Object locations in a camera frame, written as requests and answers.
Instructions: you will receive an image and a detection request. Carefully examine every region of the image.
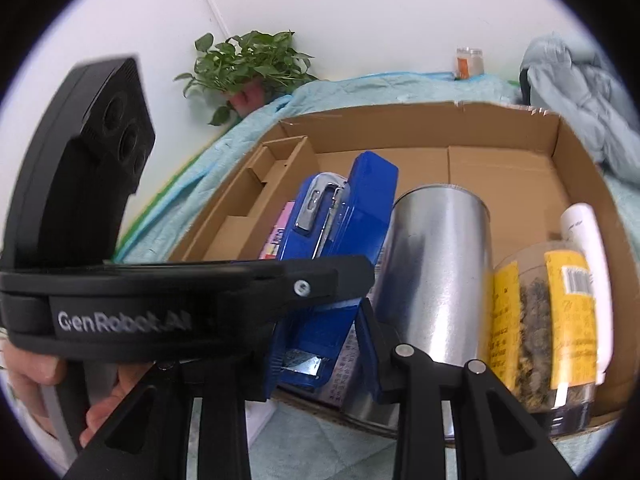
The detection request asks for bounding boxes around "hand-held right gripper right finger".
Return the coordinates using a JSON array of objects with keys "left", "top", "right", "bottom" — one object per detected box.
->
[{"left": 356, "top": 302, "right": 577, "bottom": 480}]

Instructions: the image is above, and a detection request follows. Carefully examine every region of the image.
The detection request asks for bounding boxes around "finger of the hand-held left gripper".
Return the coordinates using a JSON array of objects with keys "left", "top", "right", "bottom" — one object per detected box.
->
[{"left": 260, "top": 255, "right": 376, "bottom": 322}]

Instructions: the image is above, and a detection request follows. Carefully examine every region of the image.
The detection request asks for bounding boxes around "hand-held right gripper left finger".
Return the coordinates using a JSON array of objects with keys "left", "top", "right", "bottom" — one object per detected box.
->
[{"left": 61, "top": 352, "right": 270, "bottom": 480}]

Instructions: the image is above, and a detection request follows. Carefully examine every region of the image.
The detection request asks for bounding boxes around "blue stapler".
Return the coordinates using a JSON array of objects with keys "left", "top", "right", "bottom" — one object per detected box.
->
[{"left": 267, "top": 150, "right": 400, "bottom": 392}]

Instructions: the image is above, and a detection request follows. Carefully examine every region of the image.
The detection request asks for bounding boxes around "silver metal can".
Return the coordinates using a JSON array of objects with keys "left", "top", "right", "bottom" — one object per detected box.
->
[{"left": 345, "top": 186, "right": 494, "bottom": 433}]

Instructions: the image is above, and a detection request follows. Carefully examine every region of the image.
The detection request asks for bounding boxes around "clear jar with yellow label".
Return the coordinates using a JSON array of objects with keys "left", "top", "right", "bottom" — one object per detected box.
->
[{"left": 492, "top": 241, "right": 599, "bottom": 436}]

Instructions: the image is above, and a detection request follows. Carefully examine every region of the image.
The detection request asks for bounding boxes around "brown cardboard box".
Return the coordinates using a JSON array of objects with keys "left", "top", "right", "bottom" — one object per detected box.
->
[{"left": 167, "top": 101, "right": 640, "bottom": 443}]

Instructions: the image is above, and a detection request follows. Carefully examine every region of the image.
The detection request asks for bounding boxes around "white plastic bottle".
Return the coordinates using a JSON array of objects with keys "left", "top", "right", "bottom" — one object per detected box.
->
[{"left": 559, "top": 202, "right": 615, "bottom": 386}]

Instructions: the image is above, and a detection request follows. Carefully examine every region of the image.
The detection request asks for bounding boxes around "person's left hand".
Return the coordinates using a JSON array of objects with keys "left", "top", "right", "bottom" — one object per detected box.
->
[{"left": 0, "top": 345, "right": 153, "bottom": 450}]

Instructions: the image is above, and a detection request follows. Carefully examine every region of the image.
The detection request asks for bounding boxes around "colourful printed toy box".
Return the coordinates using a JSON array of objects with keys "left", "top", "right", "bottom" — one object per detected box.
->
[{"left": 259, "top": 200, "right": 363, "bottom": 411}]

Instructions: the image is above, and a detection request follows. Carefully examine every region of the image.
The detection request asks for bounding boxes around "potted green plant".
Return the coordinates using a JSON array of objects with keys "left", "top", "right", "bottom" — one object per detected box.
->
[{"left": 174, "top": 30, "right": 319, "bottom": 127}]

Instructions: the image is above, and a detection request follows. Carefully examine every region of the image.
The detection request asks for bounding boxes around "small orange jar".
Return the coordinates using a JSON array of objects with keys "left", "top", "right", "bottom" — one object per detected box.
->
[{"left": 454, "top": 46, "right": 485, "bottom": 81}]

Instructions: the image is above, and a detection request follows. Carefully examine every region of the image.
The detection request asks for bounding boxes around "light blue padded quilt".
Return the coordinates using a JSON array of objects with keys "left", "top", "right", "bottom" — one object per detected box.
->
[{"left": 519, "top": 32, "right": 640, "bottom": 183}]

